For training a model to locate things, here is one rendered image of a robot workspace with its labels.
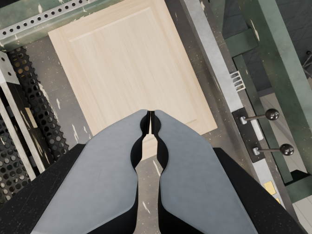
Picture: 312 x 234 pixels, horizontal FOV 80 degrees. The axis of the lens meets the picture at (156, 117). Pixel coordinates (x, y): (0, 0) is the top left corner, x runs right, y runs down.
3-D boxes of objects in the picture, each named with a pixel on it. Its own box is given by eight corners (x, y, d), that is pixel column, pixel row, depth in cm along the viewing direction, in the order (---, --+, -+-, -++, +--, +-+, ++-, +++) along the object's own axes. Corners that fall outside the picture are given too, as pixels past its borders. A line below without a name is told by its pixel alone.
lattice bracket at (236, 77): (234, 72, 72) (238, 70, 69) (241, 88, 72) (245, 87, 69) (225, 76, 72) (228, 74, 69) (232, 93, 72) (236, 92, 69)
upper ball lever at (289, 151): (253, 143, 69) (293, 141, 58) (257, 152, 70) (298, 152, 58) (248, 148, 68) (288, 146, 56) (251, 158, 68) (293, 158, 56)
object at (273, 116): (241, 113, 69) (278, 105, 58) (244, 123, 69) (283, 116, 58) (235, 117, 67) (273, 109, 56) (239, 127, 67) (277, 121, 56)
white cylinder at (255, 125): (260, 137, 73) (252, 118, 72) (265, 138, 70) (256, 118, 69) (253, 140, 73) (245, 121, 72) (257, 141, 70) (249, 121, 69)
